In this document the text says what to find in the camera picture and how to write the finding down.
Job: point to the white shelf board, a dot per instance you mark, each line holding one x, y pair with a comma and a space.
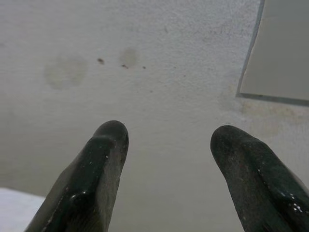
17, 210

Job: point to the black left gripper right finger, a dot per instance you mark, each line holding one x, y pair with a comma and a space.
258, 183

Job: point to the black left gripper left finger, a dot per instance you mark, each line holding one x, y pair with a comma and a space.
89, 174

